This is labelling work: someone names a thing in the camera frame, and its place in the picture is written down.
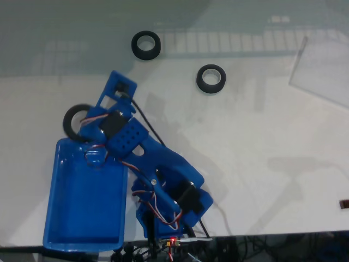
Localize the blue plastic bin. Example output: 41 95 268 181
43 137 129 252

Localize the white cable plug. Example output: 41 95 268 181
181 236 213 242

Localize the black camera cable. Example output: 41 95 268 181
119 92 212 240

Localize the blue camera mount frame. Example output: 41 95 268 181
97 70 137 110

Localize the black table clamp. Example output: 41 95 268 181
146 212 159 257

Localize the black tape roll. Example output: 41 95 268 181
195 64 227 95
62 103 95 143
131 30 161 61

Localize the controller board with red light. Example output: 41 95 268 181
160 236 183 248

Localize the clear acrylic sheet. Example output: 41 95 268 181
288 35 349 110

